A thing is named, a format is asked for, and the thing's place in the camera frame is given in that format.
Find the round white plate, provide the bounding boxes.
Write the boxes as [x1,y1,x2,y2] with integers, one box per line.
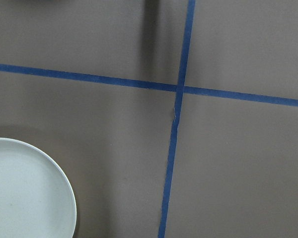
[0,138,77,238]

